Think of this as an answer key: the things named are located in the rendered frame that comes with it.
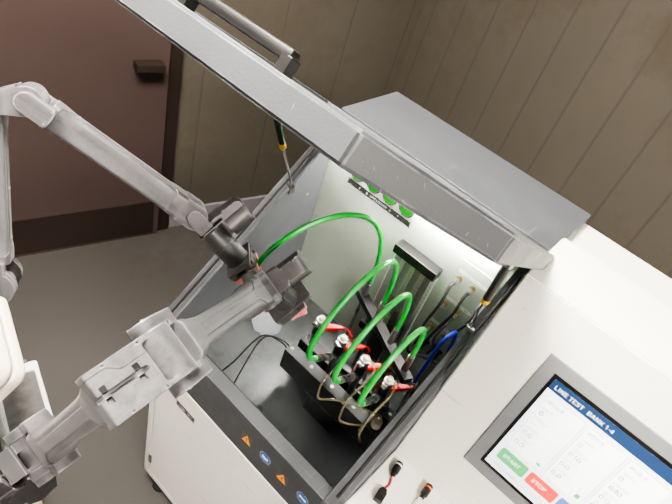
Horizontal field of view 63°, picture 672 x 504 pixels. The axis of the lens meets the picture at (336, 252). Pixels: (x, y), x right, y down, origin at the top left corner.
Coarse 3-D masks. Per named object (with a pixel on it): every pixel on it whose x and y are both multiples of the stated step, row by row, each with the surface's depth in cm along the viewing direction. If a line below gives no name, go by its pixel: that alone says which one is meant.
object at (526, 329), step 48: (528, 288) 113; (576, 288) 113; (624, 288) 118; (480, 336) 121; (528, 336) 114; (576, 336) 109; (624, 336) 106; (480, 384) 123; (624, 384) 105; (432, 432) 132; (480, 432) 125; (432, 480) 135; (480, 480) 127
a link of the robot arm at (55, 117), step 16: (16, 96) 98; (32, 96) 99; (32, 112) 100; (48, 112) 101; (64, 112) 104; (48, 128) 104; (64, 128) 105; (80, 128) 106; (96, 128) 110; (80, 144) 107; (96, 144) 108; (112, 144) 110; (96, 160) 110; (112, 160) 110; (128, 160) 111; (128, 176) 113; (144, 176) 114; (160, 176) 116; (144, 192) 115; (160, 192) 116; (176, 192) 117; (160, 208) 117; (176, 208) 117; (192, 208) 119
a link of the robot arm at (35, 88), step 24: (0, 96) 99; (48, 96) 107; (0, 120) 101; (0, 144) 103; (0, 168) 104; (0, 192) 106; (0, 216) 107; (0, 240) 109; (0, 264) 108; (0, 288) 110
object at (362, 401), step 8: (424, 328) 127; (408, 336) 123; (416, 336) 123; (424, 336) 132; (400, 344) 121; (408, 344) 122; (416, 344) 136; (392, 352) 121; (400, 352) 121; (416, 352) 138; (392, 360) 120; (408, 360) 140; (384, 368) 120; (408, 368) 142; (376, 376) 120; (368, 384) 121; (368, 392) 122; (360, 400) 123; (368, 400) 130; (376, 400) 136
